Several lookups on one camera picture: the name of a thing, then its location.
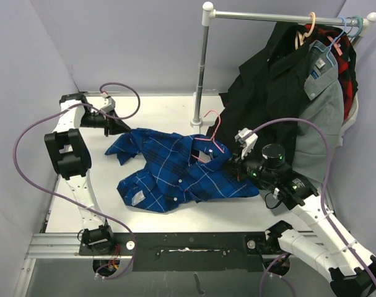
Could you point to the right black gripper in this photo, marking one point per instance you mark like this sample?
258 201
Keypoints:
236 165

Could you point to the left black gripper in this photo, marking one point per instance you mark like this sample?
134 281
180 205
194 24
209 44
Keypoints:
115 126

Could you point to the pink wire hanger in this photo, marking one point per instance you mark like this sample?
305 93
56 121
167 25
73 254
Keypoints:
213 136

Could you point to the blue plaid shirt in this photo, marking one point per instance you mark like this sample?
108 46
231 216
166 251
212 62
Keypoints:
178 169

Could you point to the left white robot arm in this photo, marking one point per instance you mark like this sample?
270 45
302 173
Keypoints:
71 159

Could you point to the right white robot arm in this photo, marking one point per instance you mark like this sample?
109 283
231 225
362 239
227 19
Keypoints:
349 267

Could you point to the grey hanging shirt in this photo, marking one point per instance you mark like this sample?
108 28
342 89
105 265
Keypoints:
305 150

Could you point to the black hanging shirt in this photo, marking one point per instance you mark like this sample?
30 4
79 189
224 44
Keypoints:
262 92

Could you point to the blue hanger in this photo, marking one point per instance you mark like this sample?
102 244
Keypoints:
333 43

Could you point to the red plaid hanging shirt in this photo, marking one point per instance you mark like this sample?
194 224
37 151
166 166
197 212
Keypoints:
347 80

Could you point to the teal hanger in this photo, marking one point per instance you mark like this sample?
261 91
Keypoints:
359 25

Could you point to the white hanging garment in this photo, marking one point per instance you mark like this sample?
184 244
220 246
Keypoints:
351 119

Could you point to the metal clothes rack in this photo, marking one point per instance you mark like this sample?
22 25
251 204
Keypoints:
209 13

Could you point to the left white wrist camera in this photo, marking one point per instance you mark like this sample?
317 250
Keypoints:
108 103

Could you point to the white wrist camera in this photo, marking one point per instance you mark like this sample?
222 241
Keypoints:
108 103
247 140

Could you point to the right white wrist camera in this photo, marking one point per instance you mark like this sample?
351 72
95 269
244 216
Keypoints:
247 140

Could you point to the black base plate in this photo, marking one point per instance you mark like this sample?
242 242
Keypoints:
198 252

